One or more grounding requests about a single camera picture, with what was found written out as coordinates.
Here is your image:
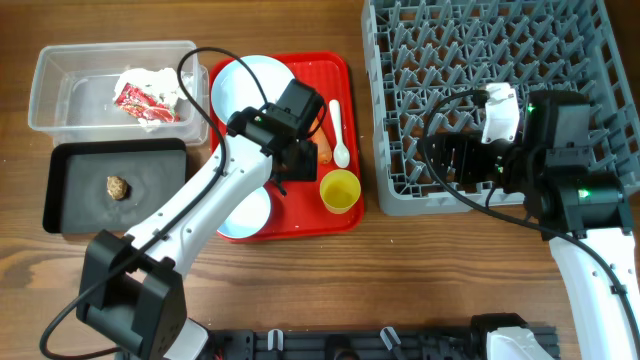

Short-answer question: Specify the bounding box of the small light blue bowl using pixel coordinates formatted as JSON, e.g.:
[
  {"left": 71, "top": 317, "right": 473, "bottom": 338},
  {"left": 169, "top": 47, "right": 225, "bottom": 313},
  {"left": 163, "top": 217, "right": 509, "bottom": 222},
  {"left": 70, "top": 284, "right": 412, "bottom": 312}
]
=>
[{"left": 217, "top": 187, "right": 272, "bottom": 239}]

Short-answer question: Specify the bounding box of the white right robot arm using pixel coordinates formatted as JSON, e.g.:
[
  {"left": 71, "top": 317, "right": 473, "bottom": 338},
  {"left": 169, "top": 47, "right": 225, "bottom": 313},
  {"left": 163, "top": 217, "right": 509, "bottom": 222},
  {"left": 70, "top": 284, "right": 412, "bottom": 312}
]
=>
[{"left": 418, "top": 88, "right": 639, "bottom": 359}]

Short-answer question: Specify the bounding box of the black plastic bin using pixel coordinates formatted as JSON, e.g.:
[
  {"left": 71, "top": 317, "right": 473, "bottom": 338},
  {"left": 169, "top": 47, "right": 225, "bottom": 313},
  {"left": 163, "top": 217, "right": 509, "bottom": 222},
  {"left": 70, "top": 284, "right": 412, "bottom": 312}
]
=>
[{"left": 42, "top": 138, "right": 188, "bottom": 234}]

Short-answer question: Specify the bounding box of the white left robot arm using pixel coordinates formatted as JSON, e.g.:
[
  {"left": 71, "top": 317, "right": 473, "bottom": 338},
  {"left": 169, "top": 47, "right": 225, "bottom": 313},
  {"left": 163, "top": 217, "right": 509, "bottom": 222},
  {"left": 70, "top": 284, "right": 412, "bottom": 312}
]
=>
[{"left": 76, "top": 80, "right": 326, "bottom": 359}]

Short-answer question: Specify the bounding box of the large light blue plate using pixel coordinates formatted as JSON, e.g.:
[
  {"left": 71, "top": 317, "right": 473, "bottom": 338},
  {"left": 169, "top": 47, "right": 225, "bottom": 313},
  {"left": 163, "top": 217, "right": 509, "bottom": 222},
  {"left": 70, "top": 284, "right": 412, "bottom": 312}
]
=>
[{"left": 211, "top": 55, "right": 294, "bottom": 124}]

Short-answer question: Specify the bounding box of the orange carrot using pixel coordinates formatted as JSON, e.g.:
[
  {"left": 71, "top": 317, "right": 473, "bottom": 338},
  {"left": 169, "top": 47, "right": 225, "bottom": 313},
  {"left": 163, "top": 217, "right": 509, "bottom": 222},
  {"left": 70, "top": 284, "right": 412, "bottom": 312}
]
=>
[{"left": 311, "top": 119, "right": 332, "bottom": 165}]

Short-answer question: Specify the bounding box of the grey dishwasher rack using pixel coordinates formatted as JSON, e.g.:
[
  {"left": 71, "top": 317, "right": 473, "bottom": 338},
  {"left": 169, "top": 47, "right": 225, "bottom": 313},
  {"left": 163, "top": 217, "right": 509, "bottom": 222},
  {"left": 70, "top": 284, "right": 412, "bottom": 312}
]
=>
[{"left": 361, "top": 0, "right": 639, "bottom": 216}]

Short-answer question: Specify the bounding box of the white plastic spoon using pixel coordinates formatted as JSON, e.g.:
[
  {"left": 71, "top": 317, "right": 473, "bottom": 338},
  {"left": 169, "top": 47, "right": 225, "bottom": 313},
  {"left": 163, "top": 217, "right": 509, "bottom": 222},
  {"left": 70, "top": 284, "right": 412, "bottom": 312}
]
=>
[{"left": 329, "top": 99, "right": 350, "bottom": 169}]

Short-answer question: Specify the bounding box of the red snack wrapper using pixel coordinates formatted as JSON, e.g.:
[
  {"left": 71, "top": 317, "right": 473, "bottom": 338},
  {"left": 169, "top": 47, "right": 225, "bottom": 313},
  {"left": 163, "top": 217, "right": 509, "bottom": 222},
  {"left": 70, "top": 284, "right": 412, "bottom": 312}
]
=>
[{"left": 114, "top": 83, "right": 180, "bottom": 123}]

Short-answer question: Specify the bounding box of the red plastic tray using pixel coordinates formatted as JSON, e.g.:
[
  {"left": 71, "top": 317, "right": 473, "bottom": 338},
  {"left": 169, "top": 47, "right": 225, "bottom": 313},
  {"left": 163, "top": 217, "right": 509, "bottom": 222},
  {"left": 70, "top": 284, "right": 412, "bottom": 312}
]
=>
[{"left": 210, "top": 51, "right": 365, "bottom": 243}]

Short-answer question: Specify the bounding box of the yellow plastic cup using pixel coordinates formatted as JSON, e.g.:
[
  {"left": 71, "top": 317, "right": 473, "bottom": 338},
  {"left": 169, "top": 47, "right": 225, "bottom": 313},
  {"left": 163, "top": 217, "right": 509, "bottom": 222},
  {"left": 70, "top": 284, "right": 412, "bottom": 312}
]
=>
[{"left": 319, "top": 169, "right": 361, "bottom": 214}]

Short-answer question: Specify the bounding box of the brown food scrap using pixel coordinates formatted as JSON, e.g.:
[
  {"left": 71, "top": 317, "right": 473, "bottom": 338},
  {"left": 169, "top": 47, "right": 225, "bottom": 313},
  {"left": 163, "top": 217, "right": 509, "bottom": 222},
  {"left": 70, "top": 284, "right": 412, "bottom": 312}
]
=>
[{"left": 106, "top": 176, "right": 129, "bottom": 201}]

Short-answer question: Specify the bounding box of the white tissue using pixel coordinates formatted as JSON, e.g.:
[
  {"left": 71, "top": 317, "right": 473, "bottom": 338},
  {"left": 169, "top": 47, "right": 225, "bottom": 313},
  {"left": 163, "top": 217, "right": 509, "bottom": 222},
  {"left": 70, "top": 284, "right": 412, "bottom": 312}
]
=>
[{"left": 113, "top": 68, "right": 187, "bottom": 129}]

